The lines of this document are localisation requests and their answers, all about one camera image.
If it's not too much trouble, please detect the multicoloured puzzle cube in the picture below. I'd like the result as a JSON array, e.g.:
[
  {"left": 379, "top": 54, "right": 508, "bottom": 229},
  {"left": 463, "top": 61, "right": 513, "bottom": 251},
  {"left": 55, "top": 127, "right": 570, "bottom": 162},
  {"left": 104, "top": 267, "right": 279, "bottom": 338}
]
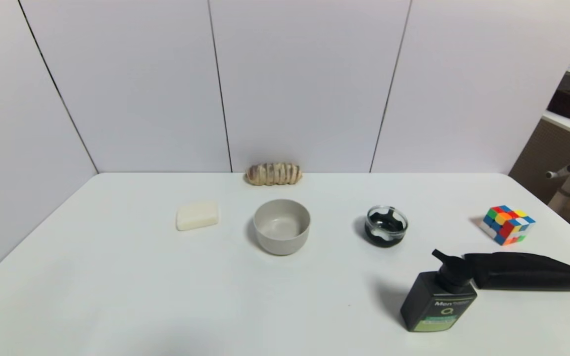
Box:
[{"left": 480, "top": 205, "right": 536, "bottom": 246}]

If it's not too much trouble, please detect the braided bread loaf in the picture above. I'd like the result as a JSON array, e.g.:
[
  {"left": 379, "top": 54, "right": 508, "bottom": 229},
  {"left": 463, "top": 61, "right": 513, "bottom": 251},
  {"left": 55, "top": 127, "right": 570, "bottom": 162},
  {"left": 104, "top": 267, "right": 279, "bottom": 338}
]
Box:
[{"left": 245, "top": 163, "right": 303, "bottom": 186}]

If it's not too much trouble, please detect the black zip pouch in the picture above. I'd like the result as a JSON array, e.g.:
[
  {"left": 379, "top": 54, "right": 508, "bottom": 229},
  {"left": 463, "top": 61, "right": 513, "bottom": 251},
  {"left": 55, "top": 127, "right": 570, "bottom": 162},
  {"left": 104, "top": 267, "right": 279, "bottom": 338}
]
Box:
[{"left": 464, "top": 252, "right": 570, "bottom": 292}]

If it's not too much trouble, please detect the brown perforated panel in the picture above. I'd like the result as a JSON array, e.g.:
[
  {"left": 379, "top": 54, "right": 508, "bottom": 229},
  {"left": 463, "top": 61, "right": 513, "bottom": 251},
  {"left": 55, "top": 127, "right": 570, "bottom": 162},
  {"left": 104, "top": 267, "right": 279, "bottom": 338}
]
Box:
[{"left": 509, "top": 119, "right": 570, "bottom": 204}]

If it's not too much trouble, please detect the cream soap bar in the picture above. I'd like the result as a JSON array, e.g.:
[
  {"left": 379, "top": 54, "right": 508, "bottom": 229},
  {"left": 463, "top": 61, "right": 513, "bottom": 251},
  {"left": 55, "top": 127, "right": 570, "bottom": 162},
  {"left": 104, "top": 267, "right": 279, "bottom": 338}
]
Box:
[{"left": 176, "top": 200, "right": 220, "bottom": 231}]

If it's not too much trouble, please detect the grey-brown round bowl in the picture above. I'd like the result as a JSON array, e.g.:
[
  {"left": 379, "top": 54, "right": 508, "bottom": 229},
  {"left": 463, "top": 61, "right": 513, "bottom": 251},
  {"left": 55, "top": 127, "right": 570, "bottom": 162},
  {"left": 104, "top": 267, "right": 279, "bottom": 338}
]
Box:
[{"left": 253, "top": 199, "right": 311, "bottom": 256}]

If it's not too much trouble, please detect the black pump bottle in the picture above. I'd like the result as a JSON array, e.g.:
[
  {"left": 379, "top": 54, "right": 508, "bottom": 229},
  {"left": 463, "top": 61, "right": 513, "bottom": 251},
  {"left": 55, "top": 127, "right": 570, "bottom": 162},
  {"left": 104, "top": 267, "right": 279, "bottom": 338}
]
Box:
[{"left": 400, "top": 249, "right": 478, "bottom": 333}]

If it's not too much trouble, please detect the glass jar with black contents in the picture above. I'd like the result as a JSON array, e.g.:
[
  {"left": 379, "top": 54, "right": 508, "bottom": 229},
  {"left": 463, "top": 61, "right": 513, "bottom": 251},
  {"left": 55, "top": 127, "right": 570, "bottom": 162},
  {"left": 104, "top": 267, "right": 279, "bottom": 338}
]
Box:
[{"left": 365, "top": 205, "right": 409, "bottom": 248}]

